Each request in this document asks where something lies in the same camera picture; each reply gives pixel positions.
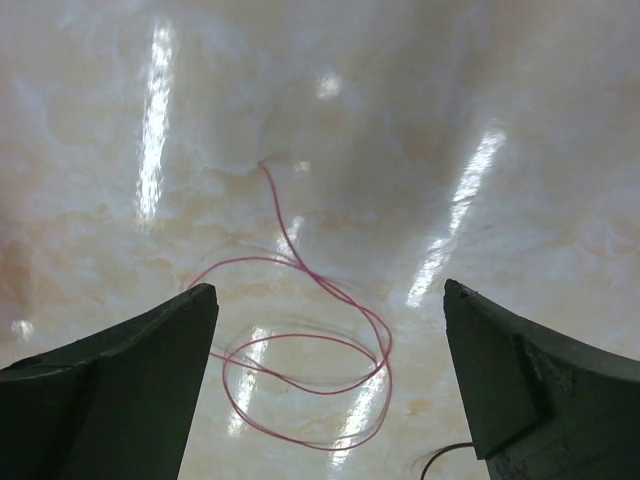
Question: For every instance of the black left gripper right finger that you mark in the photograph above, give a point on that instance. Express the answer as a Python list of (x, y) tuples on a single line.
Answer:
[(540, 404)]

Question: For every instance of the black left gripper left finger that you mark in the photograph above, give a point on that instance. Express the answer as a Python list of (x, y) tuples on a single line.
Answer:
[(117, 404)]

